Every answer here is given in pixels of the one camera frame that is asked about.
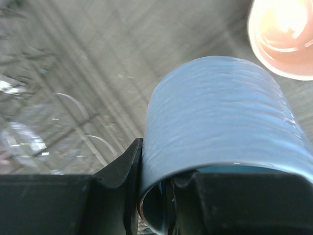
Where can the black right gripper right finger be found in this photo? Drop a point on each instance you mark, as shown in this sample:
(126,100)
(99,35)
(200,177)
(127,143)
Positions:
(238,204)

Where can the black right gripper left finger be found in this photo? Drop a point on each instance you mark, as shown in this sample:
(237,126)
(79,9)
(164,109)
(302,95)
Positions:
(74,204)

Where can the blue ceramic mug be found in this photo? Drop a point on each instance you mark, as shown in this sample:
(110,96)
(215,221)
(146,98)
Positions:
(218,114)

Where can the pink ceramic mug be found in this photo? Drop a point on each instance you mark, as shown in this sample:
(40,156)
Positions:
(281,36)

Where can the grey wire dish rack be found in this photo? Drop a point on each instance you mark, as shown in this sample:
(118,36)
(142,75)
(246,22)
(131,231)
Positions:
(56,46)

